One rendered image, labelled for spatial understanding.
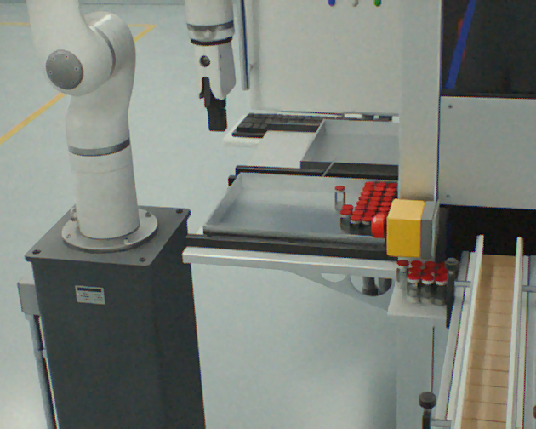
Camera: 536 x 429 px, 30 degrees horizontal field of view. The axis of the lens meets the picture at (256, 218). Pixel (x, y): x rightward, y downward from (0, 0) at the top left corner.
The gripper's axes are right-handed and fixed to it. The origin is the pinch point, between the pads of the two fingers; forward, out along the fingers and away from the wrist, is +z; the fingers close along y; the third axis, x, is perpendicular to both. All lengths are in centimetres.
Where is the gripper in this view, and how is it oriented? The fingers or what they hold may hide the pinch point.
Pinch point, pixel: (217, 119)
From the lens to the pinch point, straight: 185.6
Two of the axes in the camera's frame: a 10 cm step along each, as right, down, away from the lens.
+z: 0.5, 9.0, 4.2
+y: 2.5, -4.2, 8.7
